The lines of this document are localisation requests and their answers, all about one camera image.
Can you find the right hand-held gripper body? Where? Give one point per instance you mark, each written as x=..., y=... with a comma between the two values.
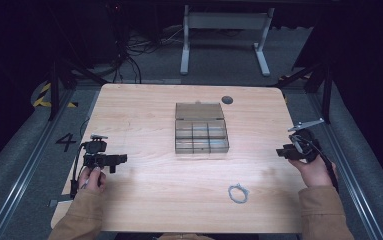
x=305, y=146

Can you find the dark round table grommet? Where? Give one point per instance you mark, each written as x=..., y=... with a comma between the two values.
x=227, y=99

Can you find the black metal stand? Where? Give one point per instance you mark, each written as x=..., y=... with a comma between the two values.
x=327, y=96
x=54, y=93

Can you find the person's right hand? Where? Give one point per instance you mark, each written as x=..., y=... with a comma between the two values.
x=315, y=173

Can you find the aluminium floor rail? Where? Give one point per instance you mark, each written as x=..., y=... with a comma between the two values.
x=29, y=170
x=349, y=173

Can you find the clear plastic compartment box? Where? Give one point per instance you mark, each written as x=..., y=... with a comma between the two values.
x=200, y=133

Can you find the white metal table frame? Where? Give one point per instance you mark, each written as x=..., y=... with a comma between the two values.
x=225, y=20

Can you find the person's left hand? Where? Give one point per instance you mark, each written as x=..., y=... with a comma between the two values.
x=93, y=180

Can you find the yellow black hazard tape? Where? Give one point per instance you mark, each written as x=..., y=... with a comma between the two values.
x=42, y=100

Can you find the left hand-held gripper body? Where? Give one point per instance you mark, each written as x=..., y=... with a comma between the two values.
x=95, y=160

